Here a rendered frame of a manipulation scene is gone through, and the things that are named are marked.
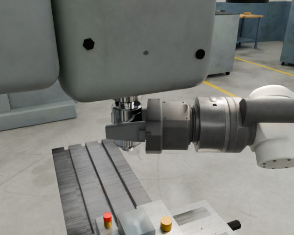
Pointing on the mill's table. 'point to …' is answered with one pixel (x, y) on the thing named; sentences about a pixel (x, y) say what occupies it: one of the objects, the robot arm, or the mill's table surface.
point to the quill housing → (131, 46)
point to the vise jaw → (156, 208)
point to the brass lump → (166, 224)
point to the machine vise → (184, 221)
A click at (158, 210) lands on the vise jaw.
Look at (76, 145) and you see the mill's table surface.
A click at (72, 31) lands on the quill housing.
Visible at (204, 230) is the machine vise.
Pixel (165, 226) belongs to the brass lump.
